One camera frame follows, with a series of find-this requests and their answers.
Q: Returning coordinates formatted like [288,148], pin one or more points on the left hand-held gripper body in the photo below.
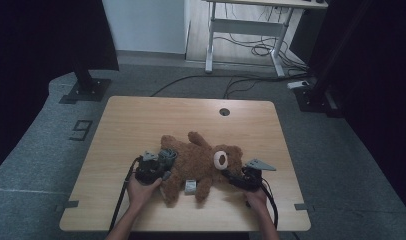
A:
[147,171]

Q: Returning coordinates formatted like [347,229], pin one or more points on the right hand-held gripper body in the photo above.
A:
[252,181]

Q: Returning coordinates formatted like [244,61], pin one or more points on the brown teddy bear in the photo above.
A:
[194,163]

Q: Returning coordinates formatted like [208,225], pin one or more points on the person's right hand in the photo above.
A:
[257,200]

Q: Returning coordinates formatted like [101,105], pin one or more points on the person's left hand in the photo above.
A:
[141,195]

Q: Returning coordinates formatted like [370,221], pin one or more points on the white power strip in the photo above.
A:
[297,84]

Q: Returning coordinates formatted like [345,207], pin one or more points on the black curtain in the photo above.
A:
[41,50]
[384,83]

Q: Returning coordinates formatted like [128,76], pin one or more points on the black stand with base plate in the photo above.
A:
[87,88]
[312,100]

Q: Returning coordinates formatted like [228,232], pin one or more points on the white desk frame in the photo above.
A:
[244,26]

